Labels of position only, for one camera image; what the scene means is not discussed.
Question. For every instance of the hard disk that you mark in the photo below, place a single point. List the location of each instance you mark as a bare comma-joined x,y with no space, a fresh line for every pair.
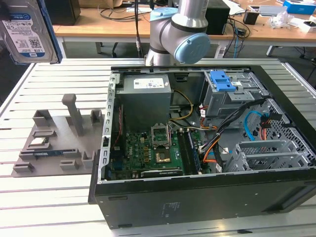
24,32

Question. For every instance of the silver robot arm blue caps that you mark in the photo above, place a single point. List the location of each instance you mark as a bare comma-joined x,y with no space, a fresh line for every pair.
172,27

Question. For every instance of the silver disk bay cage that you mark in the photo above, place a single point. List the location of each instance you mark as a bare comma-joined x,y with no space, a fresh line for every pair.
261,148

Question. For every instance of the grey power supply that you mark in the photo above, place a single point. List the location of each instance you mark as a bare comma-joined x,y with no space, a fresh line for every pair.
143,103

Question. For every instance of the green motherboard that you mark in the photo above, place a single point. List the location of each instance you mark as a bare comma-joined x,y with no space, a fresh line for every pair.
138,150

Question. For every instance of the CPU socket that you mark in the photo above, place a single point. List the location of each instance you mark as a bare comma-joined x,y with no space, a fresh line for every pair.
163,157

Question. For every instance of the black graphics card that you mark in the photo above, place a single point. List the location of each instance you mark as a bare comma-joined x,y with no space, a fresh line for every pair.
160,172

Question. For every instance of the grey optical drive bay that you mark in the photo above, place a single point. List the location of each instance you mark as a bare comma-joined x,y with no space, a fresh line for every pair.
222,103

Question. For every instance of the blue plastic bay latch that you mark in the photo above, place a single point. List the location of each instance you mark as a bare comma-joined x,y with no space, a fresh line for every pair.
222,81

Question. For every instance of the black PC case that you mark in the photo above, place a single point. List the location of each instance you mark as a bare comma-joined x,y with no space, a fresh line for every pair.
197,197

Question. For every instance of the white power strip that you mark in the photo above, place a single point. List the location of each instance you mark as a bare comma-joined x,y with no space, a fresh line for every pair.
220,51

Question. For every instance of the grey parts rack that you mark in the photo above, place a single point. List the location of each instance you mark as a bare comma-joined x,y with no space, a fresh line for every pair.
64,140

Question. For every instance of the wooden desk white legs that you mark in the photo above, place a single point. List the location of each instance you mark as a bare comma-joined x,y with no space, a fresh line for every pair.
98,29
271,34

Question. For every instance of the small black box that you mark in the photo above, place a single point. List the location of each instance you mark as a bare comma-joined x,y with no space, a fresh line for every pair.
218,19

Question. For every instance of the black power adapter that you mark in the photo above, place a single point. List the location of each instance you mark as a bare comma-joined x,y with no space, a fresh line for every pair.
242,31

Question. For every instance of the silver CPU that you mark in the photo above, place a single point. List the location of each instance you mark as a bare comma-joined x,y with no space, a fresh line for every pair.
38,141

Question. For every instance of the large black box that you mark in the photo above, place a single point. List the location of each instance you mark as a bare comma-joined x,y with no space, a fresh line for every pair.
66,12

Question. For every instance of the clear plastic bag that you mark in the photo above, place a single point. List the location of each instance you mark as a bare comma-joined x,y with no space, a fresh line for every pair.
280,19

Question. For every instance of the grey flat box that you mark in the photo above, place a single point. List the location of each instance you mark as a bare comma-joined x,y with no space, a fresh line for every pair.
272,10

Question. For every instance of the white box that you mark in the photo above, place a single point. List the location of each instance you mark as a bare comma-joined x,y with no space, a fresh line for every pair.
306,27

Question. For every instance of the blue cardboard box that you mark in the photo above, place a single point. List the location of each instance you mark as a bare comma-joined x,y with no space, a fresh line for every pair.
300,7

